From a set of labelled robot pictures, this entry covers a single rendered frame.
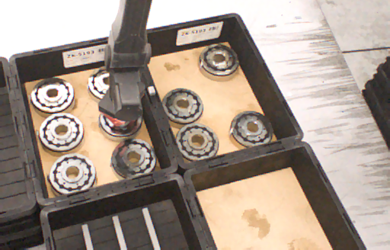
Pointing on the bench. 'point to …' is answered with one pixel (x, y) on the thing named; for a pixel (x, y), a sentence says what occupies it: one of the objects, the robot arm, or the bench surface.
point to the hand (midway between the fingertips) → (121, 114)
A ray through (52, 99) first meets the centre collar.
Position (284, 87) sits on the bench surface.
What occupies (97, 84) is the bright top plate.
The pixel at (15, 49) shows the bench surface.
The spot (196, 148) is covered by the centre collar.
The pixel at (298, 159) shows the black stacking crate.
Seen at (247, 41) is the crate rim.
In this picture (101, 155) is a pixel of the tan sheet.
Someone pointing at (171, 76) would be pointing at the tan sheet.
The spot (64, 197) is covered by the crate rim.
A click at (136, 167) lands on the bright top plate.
